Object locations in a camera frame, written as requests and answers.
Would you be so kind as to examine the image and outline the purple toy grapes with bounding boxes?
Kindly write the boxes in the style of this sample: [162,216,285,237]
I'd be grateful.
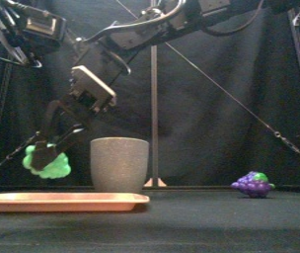
[229,170,276,200]

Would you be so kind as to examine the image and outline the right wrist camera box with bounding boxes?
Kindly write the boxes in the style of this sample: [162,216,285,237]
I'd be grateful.
[69,64,118,115]

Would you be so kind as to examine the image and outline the black cloth backdrop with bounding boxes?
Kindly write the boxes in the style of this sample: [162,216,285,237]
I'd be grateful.
[0,0,300,190]

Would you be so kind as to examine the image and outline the grey speckled cup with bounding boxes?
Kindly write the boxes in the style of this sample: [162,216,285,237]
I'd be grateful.
[89,136,150,195]

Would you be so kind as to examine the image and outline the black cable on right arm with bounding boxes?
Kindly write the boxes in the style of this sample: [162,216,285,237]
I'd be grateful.
[84,0,188,44]

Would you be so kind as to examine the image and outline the green toy grapes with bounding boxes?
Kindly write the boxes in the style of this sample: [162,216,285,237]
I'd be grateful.
[22,142,73,180]

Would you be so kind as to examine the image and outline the vertical metal frame post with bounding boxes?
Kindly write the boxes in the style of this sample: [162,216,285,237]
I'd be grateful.
[144,44,168,189]

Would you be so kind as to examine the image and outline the short diagonal brace wire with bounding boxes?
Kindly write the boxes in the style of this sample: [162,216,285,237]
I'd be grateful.
[0,131,42,179]

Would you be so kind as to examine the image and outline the pink rectangular plate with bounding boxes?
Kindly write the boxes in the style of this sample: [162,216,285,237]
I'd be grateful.
[0,192,150,213]

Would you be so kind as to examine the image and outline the long diagonal brace wire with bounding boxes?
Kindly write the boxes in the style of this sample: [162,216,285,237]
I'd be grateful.
[112,0,300,171]

